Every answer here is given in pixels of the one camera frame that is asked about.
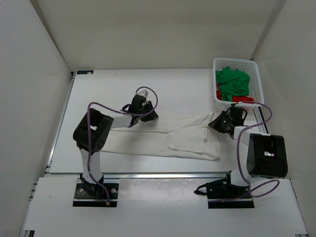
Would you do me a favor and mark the white t shirt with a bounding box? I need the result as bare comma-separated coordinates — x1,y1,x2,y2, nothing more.
102,112,221,160

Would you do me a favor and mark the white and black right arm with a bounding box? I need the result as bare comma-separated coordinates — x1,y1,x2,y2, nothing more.
208,105,288,198

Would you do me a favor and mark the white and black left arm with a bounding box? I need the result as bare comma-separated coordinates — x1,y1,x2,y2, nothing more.
73,86,158,202

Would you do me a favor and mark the red t shirt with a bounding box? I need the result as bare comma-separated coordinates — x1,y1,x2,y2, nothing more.
216,84,254,103

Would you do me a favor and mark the green t shirt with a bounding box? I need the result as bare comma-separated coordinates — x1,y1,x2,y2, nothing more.
215,67,254,102

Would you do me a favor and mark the white plastic basket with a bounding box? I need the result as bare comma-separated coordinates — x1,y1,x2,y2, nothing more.
213,58,265,110

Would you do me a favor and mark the blue label sticker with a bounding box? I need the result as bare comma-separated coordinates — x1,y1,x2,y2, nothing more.
77,70,94,75

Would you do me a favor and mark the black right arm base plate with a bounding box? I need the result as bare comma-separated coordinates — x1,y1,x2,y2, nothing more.
194,178,255,209

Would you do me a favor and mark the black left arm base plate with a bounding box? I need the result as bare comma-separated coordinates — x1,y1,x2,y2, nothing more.
73,176,119,207

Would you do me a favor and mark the aluminium table edge rail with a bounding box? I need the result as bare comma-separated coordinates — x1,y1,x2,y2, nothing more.
44,171,230,181

